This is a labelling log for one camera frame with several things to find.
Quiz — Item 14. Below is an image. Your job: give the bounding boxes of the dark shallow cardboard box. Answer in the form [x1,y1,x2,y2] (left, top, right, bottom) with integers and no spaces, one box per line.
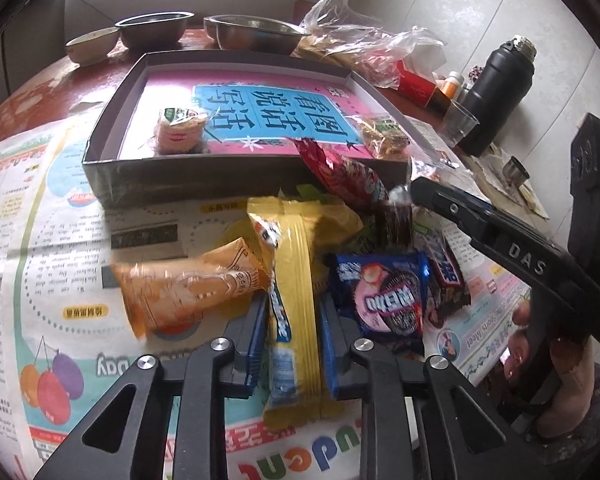
[82,50,414,211]

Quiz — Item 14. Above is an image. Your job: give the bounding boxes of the black thermos flask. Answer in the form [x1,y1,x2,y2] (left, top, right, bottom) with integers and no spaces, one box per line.
[455,35,539,159]

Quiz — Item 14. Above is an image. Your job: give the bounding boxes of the beige ceramic bowl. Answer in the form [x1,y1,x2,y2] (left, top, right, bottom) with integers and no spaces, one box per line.
[65,26,120,66]

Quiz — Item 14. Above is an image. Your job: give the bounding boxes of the clear plastic bag with flatbread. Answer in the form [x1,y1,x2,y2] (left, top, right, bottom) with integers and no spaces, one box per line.
[297,0,381,63]

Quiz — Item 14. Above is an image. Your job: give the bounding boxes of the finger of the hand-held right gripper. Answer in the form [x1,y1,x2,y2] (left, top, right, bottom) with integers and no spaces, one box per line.
[410,176,507,247]

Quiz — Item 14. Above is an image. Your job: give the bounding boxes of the printed newspaper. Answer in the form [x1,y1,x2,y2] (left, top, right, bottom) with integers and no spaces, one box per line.
[0,119,546,480]

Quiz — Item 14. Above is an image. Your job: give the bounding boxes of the blue cookie packet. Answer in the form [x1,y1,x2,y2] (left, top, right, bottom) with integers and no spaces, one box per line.
[327,250,431,346]

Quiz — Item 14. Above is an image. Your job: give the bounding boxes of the pink and blue book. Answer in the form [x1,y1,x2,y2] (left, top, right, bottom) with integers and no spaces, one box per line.
[119,71,381,162]

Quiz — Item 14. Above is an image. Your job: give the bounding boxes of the loose papers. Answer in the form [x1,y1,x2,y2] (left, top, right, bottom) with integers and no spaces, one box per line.
[472,144,551,221]

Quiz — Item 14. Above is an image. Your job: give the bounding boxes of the orange snack packet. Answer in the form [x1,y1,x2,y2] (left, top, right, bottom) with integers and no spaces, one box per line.
[110,237,271,341]

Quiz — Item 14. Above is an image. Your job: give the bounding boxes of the dark chocolate bar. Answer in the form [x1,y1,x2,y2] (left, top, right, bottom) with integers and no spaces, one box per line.
[420,230,474,319]

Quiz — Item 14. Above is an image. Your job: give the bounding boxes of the round pastry packet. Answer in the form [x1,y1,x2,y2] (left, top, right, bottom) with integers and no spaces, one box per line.
[152,106,211,156]

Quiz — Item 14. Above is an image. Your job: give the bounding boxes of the yellow snack packet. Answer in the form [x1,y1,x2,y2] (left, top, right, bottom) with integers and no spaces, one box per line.
[246,196,365,431]

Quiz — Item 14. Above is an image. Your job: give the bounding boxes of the clear plastic cup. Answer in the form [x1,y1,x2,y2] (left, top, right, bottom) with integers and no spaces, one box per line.
[442,100,481,146]

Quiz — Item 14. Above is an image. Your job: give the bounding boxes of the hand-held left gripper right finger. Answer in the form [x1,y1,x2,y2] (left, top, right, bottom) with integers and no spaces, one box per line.
[319,292,548,480]

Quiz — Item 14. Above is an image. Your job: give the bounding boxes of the red snack packet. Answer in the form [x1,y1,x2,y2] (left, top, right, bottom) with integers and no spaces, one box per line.
[290,137,394,209]

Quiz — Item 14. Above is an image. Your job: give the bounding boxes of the red carton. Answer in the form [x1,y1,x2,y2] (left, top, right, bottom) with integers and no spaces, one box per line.
[392,57,439,106]

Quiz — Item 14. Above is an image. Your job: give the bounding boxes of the light green snack packet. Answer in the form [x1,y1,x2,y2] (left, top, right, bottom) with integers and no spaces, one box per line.
[411,207,449,246]

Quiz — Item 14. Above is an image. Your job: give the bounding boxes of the clear candy packet green label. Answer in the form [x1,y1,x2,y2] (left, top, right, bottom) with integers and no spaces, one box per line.
[352,113,411,161]

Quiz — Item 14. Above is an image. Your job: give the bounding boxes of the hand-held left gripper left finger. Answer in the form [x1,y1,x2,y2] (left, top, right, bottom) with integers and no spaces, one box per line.
[32,294,271,480]

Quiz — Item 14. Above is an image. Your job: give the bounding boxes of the wooden chair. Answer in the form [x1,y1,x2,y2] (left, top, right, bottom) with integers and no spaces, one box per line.
[292,0,322,27]

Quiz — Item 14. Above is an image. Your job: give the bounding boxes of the brown small box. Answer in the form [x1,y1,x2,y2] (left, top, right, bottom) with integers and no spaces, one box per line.
[427,85,454,114]

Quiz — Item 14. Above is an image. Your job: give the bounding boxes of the small metal cup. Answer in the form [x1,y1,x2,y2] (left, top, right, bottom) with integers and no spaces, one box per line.
[502,156,531,186]

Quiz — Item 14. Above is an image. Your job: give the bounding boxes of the deep steel bowl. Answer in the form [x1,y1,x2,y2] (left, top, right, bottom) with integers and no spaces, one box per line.
[115,11,195,51]

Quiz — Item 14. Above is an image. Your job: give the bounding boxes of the crumpled clear plastic bag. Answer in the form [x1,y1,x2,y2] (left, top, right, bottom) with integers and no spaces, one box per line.
[330,27,449,87]

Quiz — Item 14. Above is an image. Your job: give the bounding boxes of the orange medicine bottle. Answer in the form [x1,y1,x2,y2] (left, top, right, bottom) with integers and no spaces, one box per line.
[440,72,465,101]

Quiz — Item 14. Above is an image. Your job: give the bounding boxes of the dark brown snack clear wrapper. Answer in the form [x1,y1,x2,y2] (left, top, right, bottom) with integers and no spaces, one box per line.
[377,184,415,252]

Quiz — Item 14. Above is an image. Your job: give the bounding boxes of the person's right hand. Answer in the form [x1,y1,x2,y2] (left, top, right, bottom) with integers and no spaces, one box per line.
[500,302,600,435]

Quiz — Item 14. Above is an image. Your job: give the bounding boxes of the wide steel bowl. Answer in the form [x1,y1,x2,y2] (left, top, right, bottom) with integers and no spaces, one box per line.
[215,14,311,56]

